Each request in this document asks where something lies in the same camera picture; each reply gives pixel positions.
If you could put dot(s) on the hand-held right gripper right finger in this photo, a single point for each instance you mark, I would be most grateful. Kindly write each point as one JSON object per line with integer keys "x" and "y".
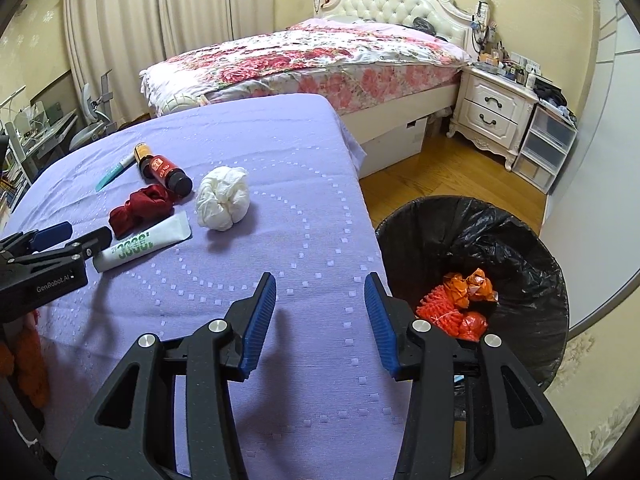
{"x": 382, "y": 330}

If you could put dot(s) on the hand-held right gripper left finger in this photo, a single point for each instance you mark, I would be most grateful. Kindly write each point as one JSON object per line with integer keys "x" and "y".
{"x": 257, "y": 330}

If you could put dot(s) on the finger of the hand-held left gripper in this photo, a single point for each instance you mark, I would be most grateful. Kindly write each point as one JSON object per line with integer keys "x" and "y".
{"x": 92, "y": 242}
{"x": 55, "y": 233}

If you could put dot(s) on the white tube green print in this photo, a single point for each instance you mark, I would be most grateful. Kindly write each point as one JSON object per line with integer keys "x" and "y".
{"x": 145, "y": 242}

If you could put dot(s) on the dark red cloth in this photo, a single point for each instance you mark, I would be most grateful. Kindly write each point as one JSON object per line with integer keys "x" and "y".
{"x": 140, "y": 207}

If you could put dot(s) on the teal pen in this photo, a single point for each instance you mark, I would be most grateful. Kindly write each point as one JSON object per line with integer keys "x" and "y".
{"x": 114, "y": 174}

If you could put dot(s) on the orange wrapper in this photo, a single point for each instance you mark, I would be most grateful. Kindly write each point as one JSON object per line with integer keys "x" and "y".
{"x": 472, "y": 285}

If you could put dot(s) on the brown bottle red label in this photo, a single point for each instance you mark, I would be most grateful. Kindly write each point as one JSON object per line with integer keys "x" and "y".
{"x": 165, "y": 170}

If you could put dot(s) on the white tissue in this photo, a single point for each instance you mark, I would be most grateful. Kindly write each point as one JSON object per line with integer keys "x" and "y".
{"x": 222, "y": 197}

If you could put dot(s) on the trash bin with black bag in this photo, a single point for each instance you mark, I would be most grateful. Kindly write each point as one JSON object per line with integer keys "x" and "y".
{"x": 525, "y": 260}

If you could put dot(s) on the person's left forearm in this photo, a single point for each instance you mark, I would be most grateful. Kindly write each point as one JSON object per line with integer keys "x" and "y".
{"x": 27, "y": 365}

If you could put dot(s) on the cluttered desk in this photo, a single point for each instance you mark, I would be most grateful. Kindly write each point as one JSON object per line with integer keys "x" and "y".
{"x": 55, "y": 127}

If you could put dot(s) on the grey office chair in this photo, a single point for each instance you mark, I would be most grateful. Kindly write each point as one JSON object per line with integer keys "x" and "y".
{"x": 90, "y": 132}

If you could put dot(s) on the purple tablecloth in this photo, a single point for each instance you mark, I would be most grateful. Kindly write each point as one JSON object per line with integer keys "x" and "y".
{"x": 300, "y": 210}

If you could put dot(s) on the white storage box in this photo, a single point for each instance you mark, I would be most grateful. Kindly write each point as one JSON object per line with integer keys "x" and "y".
{"x": 395, "y": 142}

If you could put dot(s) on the beige curtain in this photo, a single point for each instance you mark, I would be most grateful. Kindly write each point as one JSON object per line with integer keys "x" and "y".
{"x": 115, "y": 35}
{"x": 215, "y": 0}

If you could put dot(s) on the white nightstand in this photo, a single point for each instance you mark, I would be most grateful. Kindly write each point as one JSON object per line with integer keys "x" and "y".
{"x": 487, "y": 105}

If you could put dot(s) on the clear plastic drawer unit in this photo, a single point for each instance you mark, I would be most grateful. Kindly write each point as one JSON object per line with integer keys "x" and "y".
{"x": 545, "y": 140}

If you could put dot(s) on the white wardrobe sliding door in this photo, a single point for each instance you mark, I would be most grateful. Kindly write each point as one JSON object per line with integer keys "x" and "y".
{"x": 600, "y": 160}

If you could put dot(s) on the floral blanket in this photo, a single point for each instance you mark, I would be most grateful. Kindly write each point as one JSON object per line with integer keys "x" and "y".
{"x": 300, "y": 55}

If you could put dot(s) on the black bag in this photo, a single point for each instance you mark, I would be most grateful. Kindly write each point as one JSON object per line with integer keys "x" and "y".
{"x": 547, "y": 91}

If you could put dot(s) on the cluster of small bottles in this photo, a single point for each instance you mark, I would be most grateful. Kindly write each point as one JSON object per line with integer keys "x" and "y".
{"x": 500, "y": 57}

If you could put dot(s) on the white bed tufted headboard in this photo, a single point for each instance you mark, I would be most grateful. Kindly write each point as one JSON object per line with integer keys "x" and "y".
{"x": 390, "y": 7}

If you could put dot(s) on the white wall socket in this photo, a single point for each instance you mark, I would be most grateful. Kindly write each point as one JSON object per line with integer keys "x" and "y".
{"x": 529, "y": 62}

